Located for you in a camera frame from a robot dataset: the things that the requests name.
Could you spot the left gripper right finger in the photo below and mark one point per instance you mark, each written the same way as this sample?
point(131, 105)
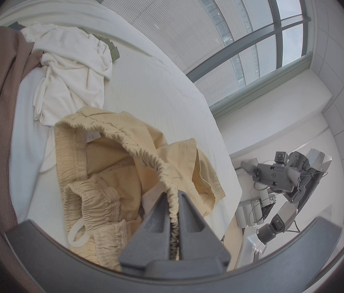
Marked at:
point(199, 240)

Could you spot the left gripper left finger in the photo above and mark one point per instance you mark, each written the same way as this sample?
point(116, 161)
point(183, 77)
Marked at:
point(149, 240)

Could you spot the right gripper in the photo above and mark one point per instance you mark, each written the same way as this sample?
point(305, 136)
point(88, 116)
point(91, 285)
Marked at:
point(277, 177)

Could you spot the yellow shorts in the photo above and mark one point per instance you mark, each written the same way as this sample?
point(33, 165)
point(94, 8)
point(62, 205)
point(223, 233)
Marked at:
point(114, 169)

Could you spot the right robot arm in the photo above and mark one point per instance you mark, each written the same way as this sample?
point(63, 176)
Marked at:
point(320, 159)

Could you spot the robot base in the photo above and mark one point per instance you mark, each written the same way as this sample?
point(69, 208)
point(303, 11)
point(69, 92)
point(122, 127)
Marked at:
point(252, 246)

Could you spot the bed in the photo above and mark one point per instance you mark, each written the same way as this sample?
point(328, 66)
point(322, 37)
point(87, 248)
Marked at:
point(159, 102)

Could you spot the window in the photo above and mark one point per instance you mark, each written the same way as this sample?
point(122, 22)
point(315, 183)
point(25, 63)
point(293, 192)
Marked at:
point(190, 26)

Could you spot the plain white garment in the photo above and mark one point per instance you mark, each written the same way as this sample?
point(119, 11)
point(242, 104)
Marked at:
point(25, 133)

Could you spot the olive green garment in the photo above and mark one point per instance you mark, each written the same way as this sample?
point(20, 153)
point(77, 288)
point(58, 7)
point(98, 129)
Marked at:
point(114, 52)

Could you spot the cream white garment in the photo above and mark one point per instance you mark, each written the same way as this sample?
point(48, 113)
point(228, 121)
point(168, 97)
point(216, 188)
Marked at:
point(68, 81)

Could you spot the dark grey garment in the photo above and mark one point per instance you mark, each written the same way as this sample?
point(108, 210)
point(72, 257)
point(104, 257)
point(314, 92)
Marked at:
point(15, 25)

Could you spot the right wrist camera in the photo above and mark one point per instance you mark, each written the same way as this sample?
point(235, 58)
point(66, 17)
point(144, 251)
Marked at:
point(280, 157)

